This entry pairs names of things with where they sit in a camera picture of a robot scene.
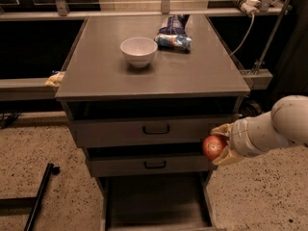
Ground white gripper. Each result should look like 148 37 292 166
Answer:
210 117 272 166

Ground red apple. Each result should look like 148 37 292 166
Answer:
202 135 227 161

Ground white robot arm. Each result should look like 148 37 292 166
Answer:
211 95 308 166

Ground grey drawer cabinet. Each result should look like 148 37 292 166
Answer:
55 13 251 231

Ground grey middle drawer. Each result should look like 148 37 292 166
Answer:
86 154 217 178

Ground grey drawer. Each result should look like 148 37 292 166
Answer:
69 115 239 148
86 154 217 178
101 172 216 231

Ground grey top drawer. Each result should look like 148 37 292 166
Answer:
69 115 239 148

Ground grey bottom drawer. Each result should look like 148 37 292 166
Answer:
101 172 216 231

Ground blue chip bag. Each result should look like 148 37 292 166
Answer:
154 14 193 53

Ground white bowl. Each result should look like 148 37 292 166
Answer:
120 38 158 67

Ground white power strip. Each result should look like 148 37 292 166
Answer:
231 0 260 15

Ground black metal bar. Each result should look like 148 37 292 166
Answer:
24 163 59 231

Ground black cable bundle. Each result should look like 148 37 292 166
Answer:
239 99 264 117

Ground white power cable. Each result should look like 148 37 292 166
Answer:
228 13 256 57

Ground grey metal rail frame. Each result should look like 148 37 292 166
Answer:
0 0 293 102

